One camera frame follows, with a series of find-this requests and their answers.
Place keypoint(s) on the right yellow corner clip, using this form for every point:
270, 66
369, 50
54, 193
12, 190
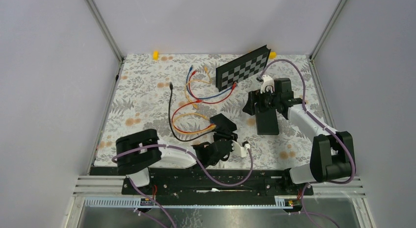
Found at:
272, 55

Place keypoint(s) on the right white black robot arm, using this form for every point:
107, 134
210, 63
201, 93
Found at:
332, 151

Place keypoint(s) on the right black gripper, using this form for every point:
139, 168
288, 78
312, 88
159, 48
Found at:
253, 97

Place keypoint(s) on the black white checkerboard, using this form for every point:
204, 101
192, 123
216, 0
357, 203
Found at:
241, 68

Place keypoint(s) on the left yellow corner clip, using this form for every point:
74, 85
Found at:
155, 55

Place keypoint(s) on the black network switch box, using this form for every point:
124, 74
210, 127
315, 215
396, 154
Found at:
266, 122

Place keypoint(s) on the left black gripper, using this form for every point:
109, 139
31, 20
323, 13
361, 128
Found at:
230, 137

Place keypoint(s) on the yellow corner clip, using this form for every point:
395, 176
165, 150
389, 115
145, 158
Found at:
272, 55
155, 55

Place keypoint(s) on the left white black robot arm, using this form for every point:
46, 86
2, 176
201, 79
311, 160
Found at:
137, 152

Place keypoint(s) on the small black adapter box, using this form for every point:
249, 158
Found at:
223, 124

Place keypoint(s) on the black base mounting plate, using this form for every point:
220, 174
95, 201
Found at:
238, 187

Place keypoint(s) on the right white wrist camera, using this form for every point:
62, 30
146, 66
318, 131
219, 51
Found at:
267, 84

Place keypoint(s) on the floral patterned table mat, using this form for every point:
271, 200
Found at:
176, 95

